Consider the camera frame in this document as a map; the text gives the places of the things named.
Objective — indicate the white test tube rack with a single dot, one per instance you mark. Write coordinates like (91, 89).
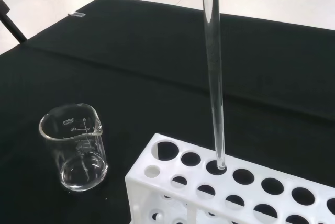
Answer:
(146, 195)

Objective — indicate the clear glass beaker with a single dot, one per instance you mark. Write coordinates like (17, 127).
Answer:
(78, 171)

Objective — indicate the black bench cloth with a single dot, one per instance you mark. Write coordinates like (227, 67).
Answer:
(144, 77)

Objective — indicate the black tripod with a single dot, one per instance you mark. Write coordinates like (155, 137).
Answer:
(11, 26)

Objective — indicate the clear tape piece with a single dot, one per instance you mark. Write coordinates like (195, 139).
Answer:
(77, 14)

